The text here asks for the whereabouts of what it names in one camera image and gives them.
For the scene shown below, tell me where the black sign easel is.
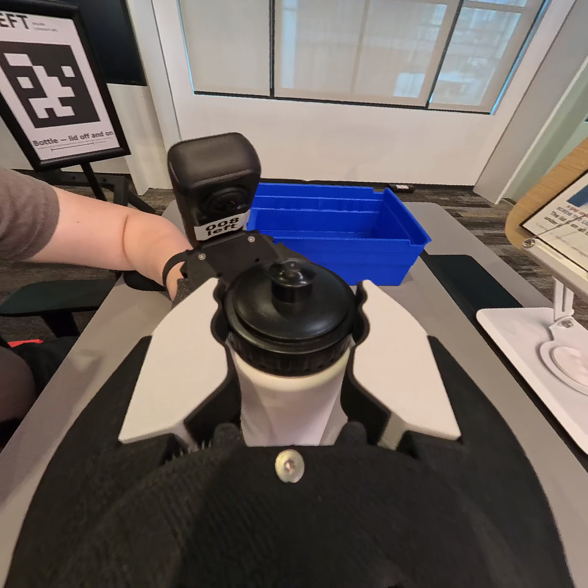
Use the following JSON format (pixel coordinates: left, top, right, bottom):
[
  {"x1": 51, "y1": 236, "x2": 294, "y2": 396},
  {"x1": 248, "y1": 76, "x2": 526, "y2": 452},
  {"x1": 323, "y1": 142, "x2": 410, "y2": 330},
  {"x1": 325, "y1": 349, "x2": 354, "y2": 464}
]
[{"x1": 28, "y1": 161, "x2": 157, "y2": 214}]

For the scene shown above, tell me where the blue plastic bin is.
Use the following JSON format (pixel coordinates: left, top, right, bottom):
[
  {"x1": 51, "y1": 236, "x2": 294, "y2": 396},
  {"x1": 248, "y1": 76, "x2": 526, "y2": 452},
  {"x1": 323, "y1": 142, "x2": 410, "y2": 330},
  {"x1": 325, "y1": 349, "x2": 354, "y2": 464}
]
[{"x1": 246, "y1": 182, "x2": 432, "y2": 286}]

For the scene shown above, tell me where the black wristband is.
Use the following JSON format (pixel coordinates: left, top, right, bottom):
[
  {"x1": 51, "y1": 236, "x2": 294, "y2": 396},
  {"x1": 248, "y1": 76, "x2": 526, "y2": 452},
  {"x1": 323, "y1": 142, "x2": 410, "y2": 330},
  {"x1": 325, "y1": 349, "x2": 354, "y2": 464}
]
[{"x1": 162, "y1": 249, "x2": 194, "y2": 288}]

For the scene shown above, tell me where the dark wall screen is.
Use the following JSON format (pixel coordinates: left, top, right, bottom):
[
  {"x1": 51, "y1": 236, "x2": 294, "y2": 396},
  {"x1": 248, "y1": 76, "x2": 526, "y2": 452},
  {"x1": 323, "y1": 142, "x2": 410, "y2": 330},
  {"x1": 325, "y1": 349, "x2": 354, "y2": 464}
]
[{"x1": 80, "y1": 0, "x2": 148, "y2": 87}]

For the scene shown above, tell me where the person's left forearm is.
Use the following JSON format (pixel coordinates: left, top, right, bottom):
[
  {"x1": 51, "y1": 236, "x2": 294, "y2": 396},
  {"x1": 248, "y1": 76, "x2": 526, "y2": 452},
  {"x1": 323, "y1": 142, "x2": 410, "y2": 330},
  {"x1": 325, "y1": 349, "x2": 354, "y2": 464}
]
[{"x1": 46, "y1": 186, "x2": 191, "y2": 285}]

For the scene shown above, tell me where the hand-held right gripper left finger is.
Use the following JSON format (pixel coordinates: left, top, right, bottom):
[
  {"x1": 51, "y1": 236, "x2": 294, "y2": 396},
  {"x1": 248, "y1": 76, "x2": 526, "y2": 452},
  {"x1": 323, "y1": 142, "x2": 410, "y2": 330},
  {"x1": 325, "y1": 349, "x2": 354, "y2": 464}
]
[{"x1": 119, "y1": 277, "x2": 243, "y2": 444}]

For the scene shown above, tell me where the black bottle lid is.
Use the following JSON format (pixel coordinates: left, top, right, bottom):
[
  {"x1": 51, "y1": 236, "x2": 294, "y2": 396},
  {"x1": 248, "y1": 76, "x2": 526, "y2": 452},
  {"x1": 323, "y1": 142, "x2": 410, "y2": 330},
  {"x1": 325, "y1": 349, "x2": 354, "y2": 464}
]
[{"x1": 224, "y1": 259, "x2": 359, "y2": 375}]

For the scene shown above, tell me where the printed instruction sheet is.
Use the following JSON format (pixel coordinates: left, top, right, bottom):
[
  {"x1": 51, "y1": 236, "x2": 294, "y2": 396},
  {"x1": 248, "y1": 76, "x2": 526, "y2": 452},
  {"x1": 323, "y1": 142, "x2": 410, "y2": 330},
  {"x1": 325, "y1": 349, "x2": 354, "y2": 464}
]
[{"x1": 521, "y1": 175, "x2": 588, "y2": 272}]

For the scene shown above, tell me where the white plastic bottle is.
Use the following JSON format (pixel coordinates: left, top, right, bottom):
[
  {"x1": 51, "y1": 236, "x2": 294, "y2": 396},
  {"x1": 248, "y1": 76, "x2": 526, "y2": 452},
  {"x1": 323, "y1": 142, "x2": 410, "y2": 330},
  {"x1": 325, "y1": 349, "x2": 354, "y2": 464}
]
[{"x1": 227, "y1": 340, "x2": 354, "y2": 446}]

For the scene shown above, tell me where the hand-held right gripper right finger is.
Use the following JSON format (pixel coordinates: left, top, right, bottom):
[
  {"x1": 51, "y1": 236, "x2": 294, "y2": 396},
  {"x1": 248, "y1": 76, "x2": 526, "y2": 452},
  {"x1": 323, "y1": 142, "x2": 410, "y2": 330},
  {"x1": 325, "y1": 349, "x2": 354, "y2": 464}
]
[{"x1": 345, "y1": 279, "x2": 461, "y2": 450}]

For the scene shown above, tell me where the framed marker sign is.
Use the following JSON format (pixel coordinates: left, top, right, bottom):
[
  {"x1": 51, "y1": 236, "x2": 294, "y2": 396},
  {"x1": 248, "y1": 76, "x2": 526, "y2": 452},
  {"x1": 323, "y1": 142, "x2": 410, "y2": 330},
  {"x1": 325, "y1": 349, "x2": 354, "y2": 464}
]
[{"x1": 0, "y1": 0, "x2": 131, "y2": 172}]

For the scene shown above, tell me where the black rectangular pad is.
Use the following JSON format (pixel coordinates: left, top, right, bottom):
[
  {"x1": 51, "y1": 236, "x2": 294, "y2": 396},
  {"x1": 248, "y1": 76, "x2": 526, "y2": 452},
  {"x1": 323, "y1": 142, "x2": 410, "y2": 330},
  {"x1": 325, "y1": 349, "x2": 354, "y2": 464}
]
[{"x1": 420, "y1": 254, "x2": 524, "y2": 313}]

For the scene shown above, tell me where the framed glass window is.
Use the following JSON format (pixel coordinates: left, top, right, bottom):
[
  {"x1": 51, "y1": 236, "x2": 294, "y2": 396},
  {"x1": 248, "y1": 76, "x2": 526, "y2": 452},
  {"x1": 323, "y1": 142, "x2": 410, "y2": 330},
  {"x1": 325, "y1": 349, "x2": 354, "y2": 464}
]
[{"x1": 177, "y1": 0, "x2": 552, "y2": 115}]

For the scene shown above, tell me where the dark chair seat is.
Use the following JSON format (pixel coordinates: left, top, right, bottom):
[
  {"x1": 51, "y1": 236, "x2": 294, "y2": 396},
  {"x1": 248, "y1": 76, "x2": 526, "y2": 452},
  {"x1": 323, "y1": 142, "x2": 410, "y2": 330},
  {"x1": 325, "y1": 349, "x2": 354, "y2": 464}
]
[{"x1": 0, "y1": 278, "x2": 118, "y2": 318}]

